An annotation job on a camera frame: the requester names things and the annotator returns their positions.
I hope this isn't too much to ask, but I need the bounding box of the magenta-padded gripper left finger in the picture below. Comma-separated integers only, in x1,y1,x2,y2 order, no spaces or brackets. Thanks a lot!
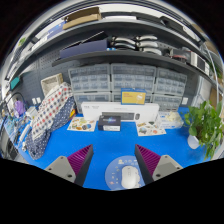
44,144,95,187

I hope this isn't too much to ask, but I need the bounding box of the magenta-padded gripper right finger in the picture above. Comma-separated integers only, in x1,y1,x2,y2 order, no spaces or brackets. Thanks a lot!
134,144,184,185

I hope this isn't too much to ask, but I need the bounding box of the grey computer mouse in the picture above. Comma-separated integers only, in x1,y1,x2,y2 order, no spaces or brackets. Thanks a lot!
120,165,141,190

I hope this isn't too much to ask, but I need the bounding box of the round blue rabbit mouse pad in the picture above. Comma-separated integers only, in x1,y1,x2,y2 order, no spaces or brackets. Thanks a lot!
104,155,146,192

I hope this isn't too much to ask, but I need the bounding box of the navy dotted cloth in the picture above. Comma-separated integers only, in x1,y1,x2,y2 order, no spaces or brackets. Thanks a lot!
24,96,77,161

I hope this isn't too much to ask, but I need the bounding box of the white and blue glove box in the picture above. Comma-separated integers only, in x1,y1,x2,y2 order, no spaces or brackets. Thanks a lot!
156,110,184,130

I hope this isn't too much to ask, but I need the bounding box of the green plant in white pot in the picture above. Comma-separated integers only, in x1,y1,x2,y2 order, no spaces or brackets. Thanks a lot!
183,99,224,161

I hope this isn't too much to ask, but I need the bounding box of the white dotted checkered cloth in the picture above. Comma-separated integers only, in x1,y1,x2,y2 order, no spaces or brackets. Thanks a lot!
30,81,74,141

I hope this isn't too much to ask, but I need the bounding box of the small black box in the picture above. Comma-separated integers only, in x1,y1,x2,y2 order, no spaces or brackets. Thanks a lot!
97,114,122,132

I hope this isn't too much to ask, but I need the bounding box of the long white keyboard box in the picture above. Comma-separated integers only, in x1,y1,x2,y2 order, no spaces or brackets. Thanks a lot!
80,101,160,123

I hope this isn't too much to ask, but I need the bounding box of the purple item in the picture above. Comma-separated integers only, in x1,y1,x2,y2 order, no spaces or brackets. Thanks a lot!
13,99,27,118

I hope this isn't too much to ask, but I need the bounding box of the yellow and blue box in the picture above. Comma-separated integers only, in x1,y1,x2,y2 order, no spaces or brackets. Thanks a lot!
120,88,147,106

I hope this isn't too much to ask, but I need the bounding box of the white plastic basket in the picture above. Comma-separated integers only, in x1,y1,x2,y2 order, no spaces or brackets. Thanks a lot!
40,72,65,97

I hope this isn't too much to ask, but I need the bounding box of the teal item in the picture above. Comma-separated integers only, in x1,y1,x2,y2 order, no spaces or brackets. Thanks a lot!
9,76,21,91

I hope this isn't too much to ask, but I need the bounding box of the dark wall shelf unit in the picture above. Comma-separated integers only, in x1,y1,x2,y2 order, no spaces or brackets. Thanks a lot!
6,4,221,79

